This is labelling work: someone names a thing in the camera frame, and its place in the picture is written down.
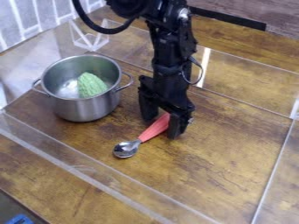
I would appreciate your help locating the blue object at corner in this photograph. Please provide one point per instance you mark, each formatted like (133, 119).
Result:
(19, 219)

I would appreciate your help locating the stainless steel pot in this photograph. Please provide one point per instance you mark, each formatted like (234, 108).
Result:
(58, 84)

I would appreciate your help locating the clear acrylic corner bracket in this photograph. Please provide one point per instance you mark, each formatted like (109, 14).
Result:
(86, 40)

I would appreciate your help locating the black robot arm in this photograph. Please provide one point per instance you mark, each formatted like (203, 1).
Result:
(170, 25)

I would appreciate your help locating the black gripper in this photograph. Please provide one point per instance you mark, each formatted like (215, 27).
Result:
(165, 91)

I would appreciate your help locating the pink handled metal spoon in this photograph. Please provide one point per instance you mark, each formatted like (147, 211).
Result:
(127, 149)

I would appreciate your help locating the green bumpy toy vegetable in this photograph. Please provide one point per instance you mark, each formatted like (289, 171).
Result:
(91, 85)

